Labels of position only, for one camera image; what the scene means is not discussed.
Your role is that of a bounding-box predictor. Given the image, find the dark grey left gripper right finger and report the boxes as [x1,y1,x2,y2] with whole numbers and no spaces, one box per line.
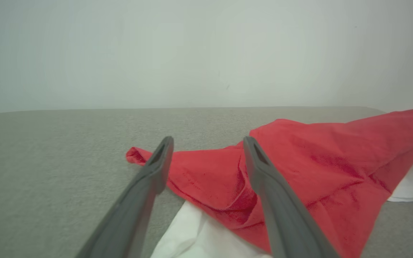
[243,136,340,258]

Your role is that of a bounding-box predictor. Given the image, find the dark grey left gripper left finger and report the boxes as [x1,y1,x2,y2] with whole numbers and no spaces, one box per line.
[76,136,175,258]

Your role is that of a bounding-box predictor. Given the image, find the red and white jersey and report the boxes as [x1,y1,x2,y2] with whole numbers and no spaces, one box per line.
[126,107,413,258]

